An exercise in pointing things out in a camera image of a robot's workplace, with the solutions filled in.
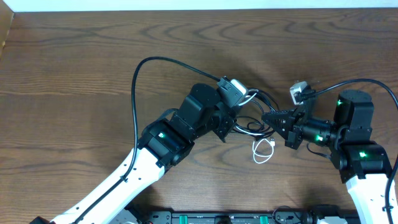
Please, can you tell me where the white cable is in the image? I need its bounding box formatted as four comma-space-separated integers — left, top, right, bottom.
234, 88, 277, 165

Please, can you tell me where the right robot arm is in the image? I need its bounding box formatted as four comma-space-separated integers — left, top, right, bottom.
262, 90, 397, 223

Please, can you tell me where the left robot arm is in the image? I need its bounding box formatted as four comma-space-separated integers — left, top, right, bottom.
51, 80, 248, 224

